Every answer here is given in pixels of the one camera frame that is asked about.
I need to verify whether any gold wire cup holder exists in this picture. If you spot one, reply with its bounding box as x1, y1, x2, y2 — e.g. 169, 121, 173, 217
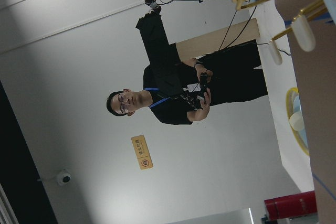
230, 0, 329, 65

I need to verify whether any wooden post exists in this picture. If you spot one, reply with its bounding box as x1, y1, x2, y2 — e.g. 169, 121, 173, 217
176, 18, 260, 61

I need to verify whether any person in black clothes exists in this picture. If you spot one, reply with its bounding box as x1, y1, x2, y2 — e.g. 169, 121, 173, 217
106, 42, 269, 126

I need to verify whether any yellow rimmed bowl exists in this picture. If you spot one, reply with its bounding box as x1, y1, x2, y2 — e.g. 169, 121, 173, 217
285, 87, 309, 156

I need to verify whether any orange wall sign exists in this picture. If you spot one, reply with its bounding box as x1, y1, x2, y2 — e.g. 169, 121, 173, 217
131, 135, 153, 170

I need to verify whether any red thermos bottle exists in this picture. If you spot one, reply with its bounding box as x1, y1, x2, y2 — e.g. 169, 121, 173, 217
264, 190, 317, 220

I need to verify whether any white dome security camera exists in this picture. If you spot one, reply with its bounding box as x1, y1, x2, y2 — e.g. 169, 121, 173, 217
56, 169, 71, 186

